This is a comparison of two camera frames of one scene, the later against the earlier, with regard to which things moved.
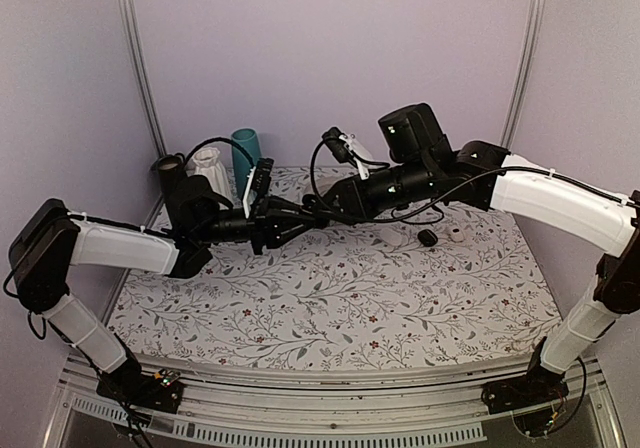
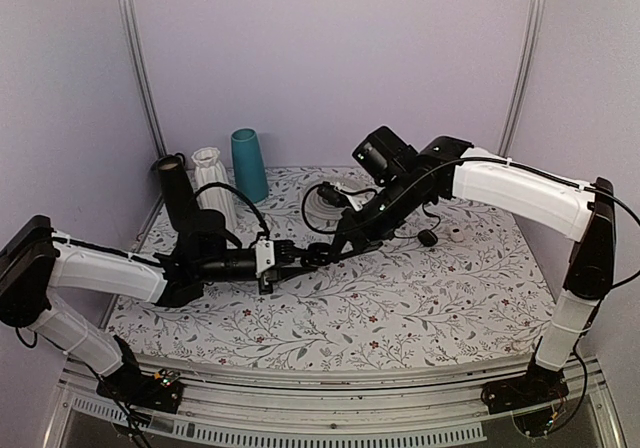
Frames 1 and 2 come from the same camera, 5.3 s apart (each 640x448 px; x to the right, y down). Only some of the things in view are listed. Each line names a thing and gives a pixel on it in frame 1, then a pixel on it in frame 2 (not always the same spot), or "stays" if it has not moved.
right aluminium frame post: [528, 54] stays
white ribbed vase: [207, 166] stays
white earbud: [456, 234] stays
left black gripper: [268, 222] -> [271, 276]
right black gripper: [351, 197] -> [362, 238]
